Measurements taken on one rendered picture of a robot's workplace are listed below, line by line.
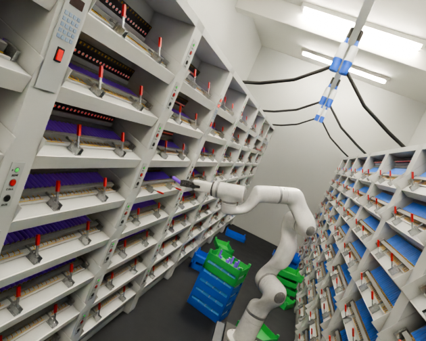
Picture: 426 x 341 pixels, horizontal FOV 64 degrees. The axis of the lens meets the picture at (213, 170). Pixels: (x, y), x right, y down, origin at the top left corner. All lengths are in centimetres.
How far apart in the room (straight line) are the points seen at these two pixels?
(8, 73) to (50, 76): 11
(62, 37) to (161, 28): 72
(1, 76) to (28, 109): 10
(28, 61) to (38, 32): 7
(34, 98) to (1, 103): 7
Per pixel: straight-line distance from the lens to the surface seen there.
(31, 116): 92
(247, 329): 206
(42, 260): 129
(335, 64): 265
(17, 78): 87
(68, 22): 92
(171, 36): 154
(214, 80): 217
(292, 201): 183
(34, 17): 92
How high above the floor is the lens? 136
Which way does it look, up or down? 7 degrees down
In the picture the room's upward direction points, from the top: 23 degrees clockwise
